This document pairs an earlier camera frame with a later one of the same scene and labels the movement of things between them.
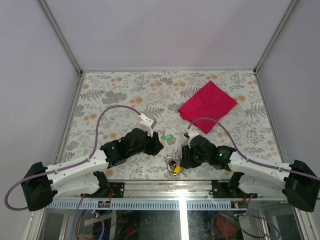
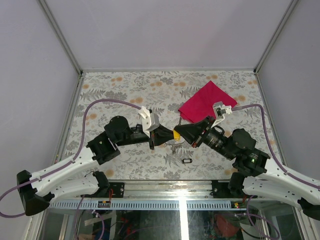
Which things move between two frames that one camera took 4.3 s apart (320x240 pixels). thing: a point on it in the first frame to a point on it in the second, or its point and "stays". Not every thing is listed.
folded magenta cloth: (210, 101) stays
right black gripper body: (192, 158) to (214, 139)
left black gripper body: (150, 146) to (135, 137)
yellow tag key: (177, 169) to (177, 136)
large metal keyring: (174, 166) to (174, 147)
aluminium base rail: (173, 196) stays
